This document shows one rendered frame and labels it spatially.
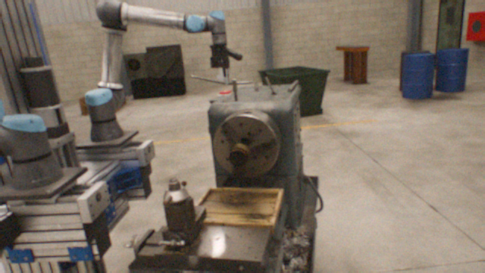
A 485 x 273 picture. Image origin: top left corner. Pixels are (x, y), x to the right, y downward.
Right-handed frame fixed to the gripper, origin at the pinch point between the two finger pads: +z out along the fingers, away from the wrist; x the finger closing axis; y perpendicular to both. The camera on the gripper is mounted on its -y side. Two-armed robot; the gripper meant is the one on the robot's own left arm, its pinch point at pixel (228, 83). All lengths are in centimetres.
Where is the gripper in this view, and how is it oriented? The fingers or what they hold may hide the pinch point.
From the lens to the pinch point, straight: 175.8
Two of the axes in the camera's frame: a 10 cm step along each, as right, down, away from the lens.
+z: 0.9, 9.5, 2.9
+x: -2.2, 3.0, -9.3
